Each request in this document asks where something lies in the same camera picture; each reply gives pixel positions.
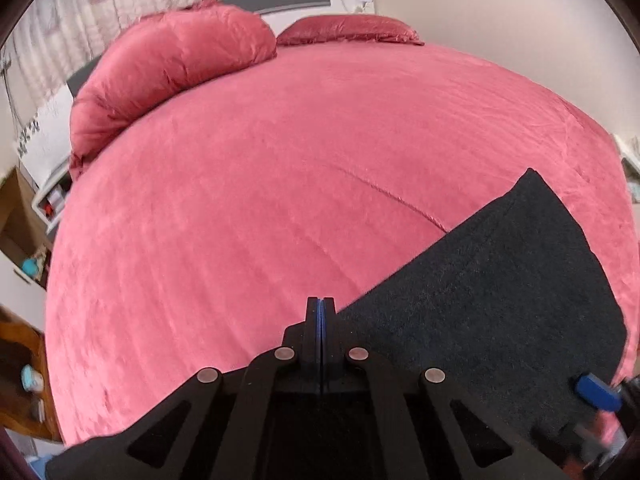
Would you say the light blue round container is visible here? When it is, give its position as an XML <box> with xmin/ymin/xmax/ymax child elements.
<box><xmin>21</xmin><ymin>365</ymin><xmax>46</xmax><ymax>393</ymax></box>

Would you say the large pink pillow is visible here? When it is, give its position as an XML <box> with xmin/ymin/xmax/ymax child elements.
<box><xmin>68</xmin><ymin>0</ymin><xmax>279</xmax><ymax>181</ymax></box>

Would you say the small dark pink pillow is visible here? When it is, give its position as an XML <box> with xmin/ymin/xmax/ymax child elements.
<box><xmin>277</xmin><ymin>14</ymin><xmax>424</xmax><ymax>47</ymax></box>

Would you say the pink velvet bed cover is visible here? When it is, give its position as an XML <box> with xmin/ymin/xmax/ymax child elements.
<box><xmin>46</xmin><ymin>42</ymin><xmax>639</xmax><ymax>444</ymax></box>

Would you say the black knitted cloth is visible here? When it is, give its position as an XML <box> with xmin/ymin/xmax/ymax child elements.
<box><xmin>341</xmin><ymin>170</ymin><xmax>627</xmax><ymax>436</ymax></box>

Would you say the white grey nightstand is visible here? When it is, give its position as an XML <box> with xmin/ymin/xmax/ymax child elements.
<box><xmin>32</xmin><ymin>157</ymin><xmax>73</xmax><ymax>240</ymax></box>

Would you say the wooden white cabinet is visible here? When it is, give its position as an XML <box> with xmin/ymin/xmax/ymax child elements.
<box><xmin>1</xmin><ymin>169</ymin><xmax>62</xmax><ymax>443</ymax></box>

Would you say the patterned pink white curtain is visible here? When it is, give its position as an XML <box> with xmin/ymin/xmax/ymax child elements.
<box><xmin>9</xmin><ymin>0</ymin><xmax>198</xmax><ymax>106</ymax></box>

